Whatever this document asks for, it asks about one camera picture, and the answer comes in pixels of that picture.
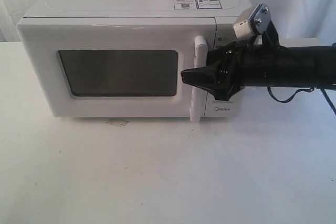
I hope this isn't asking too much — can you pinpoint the white microwave door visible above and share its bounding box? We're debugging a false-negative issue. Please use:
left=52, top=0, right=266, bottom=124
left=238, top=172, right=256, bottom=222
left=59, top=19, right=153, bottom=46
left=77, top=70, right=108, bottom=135
left=17, top=18, right=216, bottom=122

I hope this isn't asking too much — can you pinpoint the white microwave oven body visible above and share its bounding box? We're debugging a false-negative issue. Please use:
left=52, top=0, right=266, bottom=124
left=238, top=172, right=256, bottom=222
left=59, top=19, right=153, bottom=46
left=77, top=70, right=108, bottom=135
left=17, top=0, right=251, bottom=118

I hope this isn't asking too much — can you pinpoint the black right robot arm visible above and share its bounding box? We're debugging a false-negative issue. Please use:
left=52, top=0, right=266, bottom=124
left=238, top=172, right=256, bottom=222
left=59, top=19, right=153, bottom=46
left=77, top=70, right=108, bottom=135
left=181, top=42, right=335, bottom=101

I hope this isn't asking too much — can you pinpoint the black camera cable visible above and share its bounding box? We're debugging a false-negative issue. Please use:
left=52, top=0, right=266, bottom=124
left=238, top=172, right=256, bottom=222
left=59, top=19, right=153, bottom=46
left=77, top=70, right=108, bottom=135
left=267, top=41, right=336, bottom=116

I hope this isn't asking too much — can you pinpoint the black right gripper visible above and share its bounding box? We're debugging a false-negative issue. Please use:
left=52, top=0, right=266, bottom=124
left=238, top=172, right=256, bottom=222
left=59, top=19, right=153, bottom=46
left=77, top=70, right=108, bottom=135
left=181, top=41, right=263, bottom=101

